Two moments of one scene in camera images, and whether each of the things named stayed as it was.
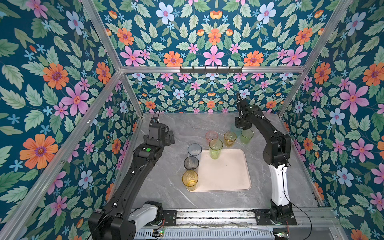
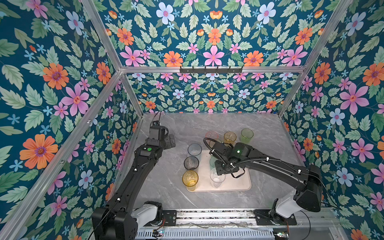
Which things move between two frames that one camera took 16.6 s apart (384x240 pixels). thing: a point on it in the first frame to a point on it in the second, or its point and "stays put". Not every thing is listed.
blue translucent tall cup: (194, 149) stays put
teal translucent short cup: (237, 131) to (212, 162)
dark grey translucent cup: (191, 163) stays put
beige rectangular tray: (230, 172) stays put
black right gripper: (237, 125) to (219, 172)
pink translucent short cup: (211, 134) stays put
